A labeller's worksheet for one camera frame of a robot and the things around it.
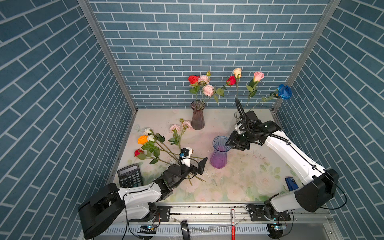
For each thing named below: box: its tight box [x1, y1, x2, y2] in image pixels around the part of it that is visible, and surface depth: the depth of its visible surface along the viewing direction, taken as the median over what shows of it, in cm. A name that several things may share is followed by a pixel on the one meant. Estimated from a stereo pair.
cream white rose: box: [233, 67, 242, 99], surface depth 84 cm
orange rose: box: [137, 135, 148, 145], surface depth 101 cm
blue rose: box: [249, 84, 293, 111], surface depth 71 cm
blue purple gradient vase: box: [210, 135, 231, 169], surface depth 81 cm
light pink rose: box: [244, 71, 265, 109], surface depth 79 cm
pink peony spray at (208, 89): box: [198, 70, 215, 103], surface depth 92 cm
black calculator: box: [117, 163, 143, 188], surface depth 86 cm
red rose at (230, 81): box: [214, 75, 237, 97], surface depth 86 cm
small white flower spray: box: [143, 127, 180, 163], surface depth 101 cm
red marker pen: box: [230, 208, 236, 240], surface depth 72 cm
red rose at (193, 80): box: [188, 75, 200, 102], surface depth 98 cm
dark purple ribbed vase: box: [190, 100, 206, 130], surface depth 101 cm
